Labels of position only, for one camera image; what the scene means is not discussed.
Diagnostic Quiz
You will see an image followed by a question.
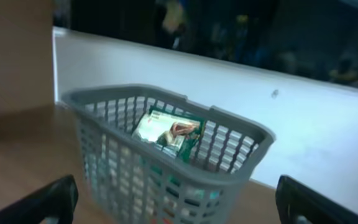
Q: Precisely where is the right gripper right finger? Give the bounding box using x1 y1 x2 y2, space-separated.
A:
275 175 358 224

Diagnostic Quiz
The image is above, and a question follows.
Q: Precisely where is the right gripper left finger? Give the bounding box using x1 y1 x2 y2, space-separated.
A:
0 175 78 224

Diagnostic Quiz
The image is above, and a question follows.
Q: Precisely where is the green coffee bean bag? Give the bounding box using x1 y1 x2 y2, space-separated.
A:
132 106 206 162

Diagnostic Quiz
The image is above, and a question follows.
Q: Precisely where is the grey plastic basket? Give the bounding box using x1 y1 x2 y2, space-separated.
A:
62 85 275 223

